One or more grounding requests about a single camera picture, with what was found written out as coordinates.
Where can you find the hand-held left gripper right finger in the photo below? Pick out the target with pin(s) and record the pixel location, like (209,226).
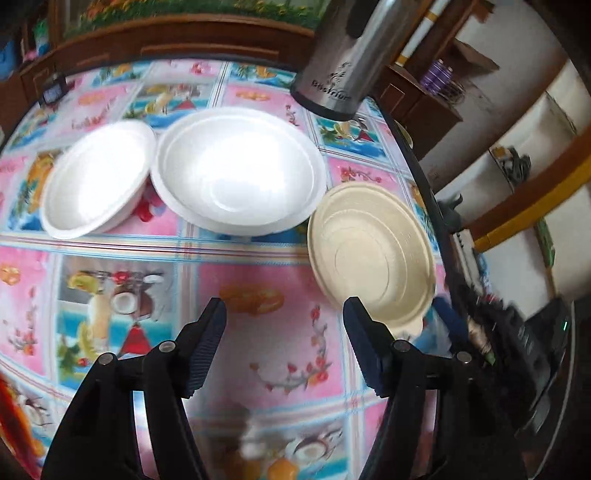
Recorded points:
(364,350)

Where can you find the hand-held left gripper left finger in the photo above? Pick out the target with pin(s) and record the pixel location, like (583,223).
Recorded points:
(207,350)

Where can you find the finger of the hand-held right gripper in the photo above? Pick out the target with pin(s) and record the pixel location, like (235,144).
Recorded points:
(451,325)

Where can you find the beige bowl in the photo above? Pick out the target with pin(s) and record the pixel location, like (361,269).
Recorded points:
(369,249)

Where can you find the white bowl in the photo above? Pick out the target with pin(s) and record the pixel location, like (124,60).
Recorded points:
(235,170)
(92,180)

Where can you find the fruit print tablecloth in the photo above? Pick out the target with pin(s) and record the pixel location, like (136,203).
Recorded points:
(138,258)

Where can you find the wooden side cabinet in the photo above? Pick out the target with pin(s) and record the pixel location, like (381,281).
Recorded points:
(415,115)

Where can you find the cardboard box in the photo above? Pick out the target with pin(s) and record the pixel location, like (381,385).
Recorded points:
(475,55)

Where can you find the stainless steel thermos jug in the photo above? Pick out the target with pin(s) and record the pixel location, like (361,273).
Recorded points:
(341,60)

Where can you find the small black jar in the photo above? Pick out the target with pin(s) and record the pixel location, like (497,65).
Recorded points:
(54,90)

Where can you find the glass flower display panel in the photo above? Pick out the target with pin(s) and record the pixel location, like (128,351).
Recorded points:
(184,9)

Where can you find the pink cloth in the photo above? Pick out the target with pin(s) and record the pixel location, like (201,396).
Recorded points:
(31,56)

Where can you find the green snack bag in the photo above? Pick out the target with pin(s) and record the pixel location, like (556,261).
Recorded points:
(40,34)

